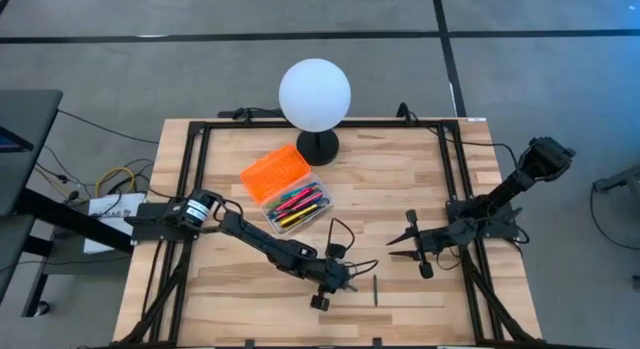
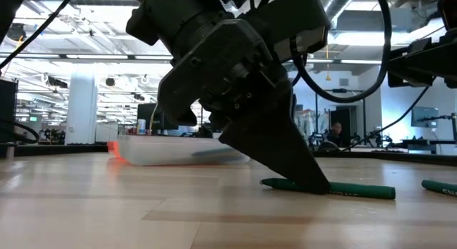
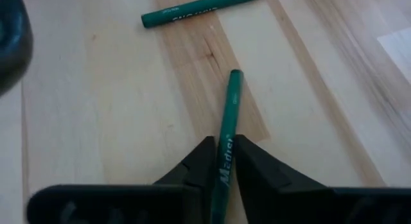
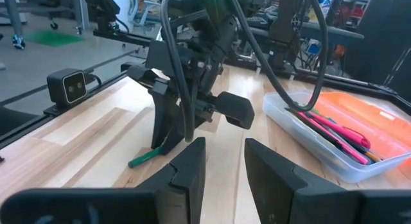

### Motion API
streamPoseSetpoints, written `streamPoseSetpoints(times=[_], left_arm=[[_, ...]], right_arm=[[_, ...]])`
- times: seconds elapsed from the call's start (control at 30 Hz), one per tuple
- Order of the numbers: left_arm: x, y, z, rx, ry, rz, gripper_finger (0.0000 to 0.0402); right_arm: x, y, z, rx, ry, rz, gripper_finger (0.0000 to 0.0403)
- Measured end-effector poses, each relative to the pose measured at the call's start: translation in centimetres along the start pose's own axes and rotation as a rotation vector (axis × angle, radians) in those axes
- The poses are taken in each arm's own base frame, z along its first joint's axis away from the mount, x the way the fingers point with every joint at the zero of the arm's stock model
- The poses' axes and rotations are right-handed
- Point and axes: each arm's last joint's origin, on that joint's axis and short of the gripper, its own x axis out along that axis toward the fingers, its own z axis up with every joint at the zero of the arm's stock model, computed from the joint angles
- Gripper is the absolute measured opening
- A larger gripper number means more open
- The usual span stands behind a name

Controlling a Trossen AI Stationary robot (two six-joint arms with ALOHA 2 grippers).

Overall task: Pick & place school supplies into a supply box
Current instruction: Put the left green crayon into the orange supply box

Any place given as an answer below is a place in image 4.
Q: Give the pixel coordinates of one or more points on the dark green pen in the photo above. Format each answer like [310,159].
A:
[146,157]

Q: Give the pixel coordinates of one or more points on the black table-level camera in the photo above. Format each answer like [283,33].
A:
[65,87]

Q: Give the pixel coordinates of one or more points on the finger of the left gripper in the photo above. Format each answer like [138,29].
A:
[178,131]
[162,118]

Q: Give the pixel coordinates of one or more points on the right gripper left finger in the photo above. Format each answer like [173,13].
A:
[183,185]

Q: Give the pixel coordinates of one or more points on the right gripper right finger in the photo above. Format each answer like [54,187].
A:
[282,192]

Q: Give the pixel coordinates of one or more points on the thin pink pen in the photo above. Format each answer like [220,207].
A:
[340,147]

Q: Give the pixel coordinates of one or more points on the green floor mat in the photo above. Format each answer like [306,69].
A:
[53,38]

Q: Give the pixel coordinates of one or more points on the grey wheeled table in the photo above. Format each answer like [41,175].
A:
[14,18]

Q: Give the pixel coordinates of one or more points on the pink highlighter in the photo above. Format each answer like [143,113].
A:
[346,134]

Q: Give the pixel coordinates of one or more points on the clear box with orange lid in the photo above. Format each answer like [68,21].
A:
[385,121]

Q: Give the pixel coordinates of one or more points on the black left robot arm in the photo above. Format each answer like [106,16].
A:
[284,31]

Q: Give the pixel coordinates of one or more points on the black partition panel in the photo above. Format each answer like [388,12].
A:
[379,41]

